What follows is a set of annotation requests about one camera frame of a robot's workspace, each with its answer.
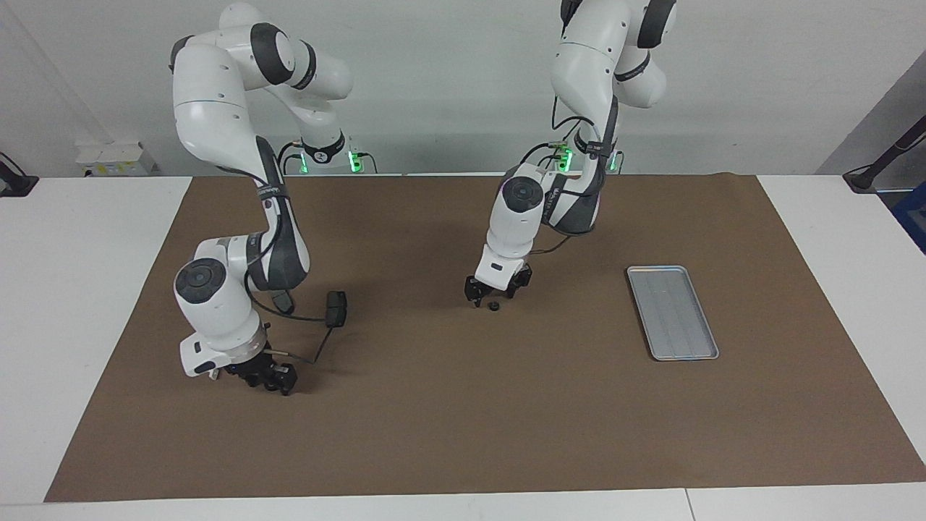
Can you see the silver metal tray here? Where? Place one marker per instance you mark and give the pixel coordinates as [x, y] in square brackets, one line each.
[673, 311]

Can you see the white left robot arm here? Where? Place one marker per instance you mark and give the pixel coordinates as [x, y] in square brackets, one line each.
[586, 65]

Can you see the short dark grey brake pad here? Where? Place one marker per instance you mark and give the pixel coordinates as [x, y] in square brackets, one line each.
[337, 309]

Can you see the black clamp mount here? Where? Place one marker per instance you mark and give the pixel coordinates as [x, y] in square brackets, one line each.
[18, 184]

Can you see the black stand with pole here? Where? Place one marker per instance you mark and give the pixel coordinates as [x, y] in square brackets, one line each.
[864, 179]

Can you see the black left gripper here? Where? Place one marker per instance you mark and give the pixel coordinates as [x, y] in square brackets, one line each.
[510, 278]

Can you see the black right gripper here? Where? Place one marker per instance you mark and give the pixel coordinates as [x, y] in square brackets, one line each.
[253, 367]

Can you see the brown table mat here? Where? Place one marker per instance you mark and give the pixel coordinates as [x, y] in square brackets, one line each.
[463, 420]

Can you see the blue crate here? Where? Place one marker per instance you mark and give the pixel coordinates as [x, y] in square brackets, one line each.
[913, 217]

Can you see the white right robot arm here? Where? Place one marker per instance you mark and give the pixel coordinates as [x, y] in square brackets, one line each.
[217, 94]

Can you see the white power strip box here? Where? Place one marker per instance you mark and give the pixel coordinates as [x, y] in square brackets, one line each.
[116, 158]

